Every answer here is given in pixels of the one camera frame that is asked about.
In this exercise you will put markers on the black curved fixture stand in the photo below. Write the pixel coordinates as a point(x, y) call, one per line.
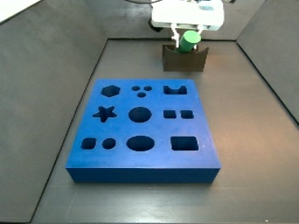
point(184, 61)

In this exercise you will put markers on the green oval cylinder peg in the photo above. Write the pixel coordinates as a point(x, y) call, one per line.
point(189, 41)

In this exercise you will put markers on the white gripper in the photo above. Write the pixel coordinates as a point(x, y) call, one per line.
point(189, 14)

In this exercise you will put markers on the blue shape-sorting block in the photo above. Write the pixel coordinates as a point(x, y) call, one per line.
point(144, 133)

